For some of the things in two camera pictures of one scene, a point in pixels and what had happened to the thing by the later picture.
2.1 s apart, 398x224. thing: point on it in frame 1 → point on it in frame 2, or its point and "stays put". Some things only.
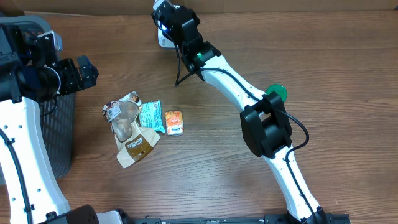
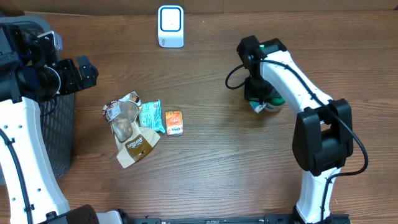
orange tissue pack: (174, 122) stays put
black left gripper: (75, 81) stays put
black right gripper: (171, 35) → (252, 93)
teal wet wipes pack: (150, 115) stays put
